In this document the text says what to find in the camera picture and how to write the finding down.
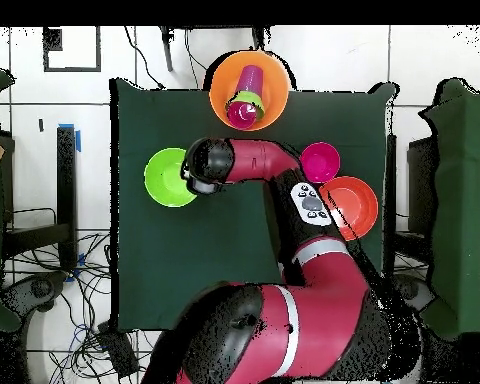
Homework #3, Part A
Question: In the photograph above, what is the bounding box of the large green bowl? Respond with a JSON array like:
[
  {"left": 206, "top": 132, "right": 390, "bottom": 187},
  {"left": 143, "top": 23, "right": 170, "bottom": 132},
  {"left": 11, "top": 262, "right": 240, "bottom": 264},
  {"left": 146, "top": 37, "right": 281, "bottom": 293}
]
[{"left": 143, "top": 147, "right": 199, "bottom": 208}]

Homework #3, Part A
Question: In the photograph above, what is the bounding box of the small pink bowl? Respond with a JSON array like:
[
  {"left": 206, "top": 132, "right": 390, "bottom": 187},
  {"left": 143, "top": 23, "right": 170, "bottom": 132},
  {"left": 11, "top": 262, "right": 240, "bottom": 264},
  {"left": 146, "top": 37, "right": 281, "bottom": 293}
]
[{"left": 299, "top": 141, "right": 342, "bottom": 184}]

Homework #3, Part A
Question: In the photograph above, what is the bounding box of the pink cup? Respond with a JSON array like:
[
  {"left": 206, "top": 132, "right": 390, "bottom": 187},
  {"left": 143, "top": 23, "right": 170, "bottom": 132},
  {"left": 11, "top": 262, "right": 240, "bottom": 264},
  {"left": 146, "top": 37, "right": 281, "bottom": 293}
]
[{"left": 226, "top": 100, "right": 260, "bottom": 130}]

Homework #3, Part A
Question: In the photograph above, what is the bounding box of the small green bowl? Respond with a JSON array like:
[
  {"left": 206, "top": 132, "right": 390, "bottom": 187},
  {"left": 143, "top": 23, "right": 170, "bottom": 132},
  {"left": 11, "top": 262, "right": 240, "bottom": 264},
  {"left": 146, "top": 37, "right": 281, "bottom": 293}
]
[{"left": 224, "top": 90, "right": 266, "bottom": 120}]

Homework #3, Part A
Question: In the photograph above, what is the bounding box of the large orange bowl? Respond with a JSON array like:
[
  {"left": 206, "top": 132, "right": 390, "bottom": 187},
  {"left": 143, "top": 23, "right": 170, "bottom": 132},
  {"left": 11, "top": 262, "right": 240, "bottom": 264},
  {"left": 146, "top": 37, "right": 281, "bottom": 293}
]
[{"left": 208, "top": 49, "right": 292, "bottom": 132}]

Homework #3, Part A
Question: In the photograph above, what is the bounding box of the purple cup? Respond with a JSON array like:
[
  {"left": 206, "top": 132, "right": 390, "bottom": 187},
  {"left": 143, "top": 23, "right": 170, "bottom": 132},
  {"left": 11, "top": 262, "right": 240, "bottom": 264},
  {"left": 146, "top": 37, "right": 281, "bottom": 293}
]
[{"left": 234, "top": 64, "right": 264, "bottom": 96}]

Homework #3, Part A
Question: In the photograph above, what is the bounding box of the dark green tablecloth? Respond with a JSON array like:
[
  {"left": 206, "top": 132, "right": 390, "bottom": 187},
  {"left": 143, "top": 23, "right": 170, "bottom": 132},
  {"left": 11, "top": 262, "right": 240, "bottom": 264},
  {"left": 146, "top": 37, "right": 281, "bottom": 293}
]
[{"left": 109, "top": 77, "right": 400, "bottom": 336}]

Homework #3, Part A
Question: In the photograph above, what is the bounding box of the wide red-orange bowl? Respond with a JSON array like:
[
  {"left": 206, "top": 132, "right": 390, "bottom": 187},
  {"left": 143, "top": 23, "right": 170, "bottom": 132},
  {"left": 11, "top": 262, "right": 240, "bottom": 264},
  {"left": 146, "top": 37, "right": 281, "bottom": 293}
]
[{"left": 318, "top": 175, "right": 380, "bottom": 242}]

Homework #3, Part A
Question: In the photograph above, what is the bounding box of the black metal stand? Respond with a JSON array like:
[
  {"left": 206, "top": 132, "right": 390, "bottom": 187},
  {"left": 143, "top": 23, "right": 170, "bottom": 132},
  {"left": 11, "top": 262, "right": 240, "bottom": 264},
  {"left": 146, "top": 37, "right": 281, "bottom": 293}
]
[{"left": 1, "top": 124, "right": 80, "bottom": 272}]

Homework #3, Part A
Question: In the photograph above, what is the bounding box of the black power strip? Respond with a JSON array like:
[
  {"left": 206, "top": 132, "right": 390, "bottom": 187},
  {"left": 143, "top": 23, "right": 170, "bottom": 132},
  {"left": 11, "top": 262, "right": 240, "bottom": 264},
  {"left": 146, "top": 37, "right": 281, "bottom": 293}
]
[{"left": 96, "top": 320, "right": 140, "bottom": 380}]

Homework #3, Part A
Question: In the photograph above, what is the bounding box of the black camera stand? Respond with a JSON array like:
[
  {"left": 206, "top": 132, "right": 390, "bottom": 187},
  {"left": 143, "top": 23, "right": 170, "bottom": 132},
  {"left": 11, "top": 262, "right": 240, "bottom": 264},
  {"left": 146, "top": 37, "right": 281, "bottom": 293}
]
[{"left": 158, "top": 25, "right": 272, "bottom": 74}]

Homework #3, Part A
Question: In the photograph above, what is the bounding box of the tangle of cables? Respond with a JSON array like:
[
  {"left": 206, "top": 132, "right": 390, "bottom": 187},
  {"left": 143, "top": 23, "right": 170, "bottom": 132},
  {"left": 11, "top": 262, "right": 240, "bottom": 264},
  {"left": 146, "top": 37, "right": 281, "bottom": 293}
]
[{"left": 3, "top": 207, "right": 157, "bottom": 384}]

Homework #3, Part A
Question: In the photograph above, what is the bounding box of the black square frame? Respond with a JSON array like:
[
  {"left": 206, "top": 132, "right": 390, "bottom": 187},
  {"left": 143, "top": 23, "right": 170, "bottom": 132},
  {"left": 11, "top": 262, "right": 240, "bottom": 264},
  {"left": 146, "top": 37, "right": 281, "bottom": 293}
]
[{"left": 42, "top": 26, "right": 102, "bottom": 74}]

